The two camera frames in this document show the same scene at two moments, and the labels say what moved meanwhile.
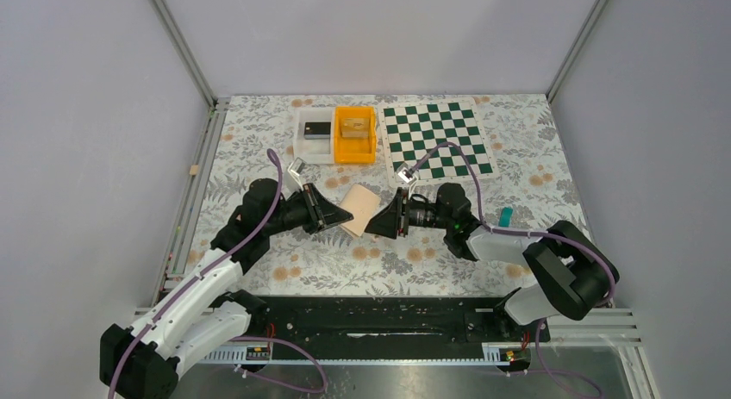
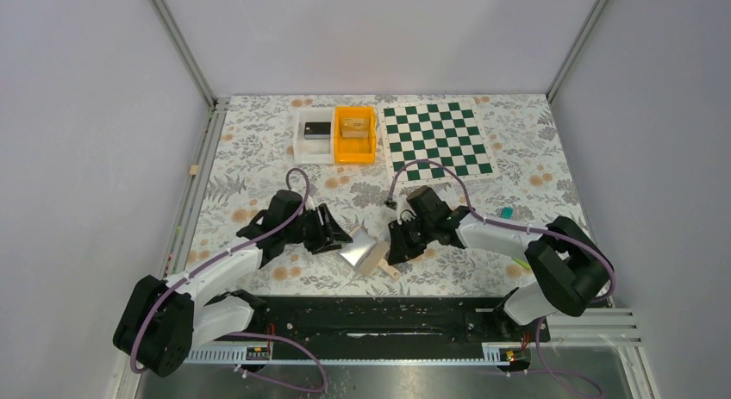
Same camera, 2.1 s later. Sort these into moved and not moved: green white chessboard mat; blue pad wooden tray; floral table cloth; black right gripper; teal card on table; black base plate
Moved: black right gripper; blue pad wooden tray
Not moved: floral table cloth; black base plate; teal card on table; green white chessboard mat
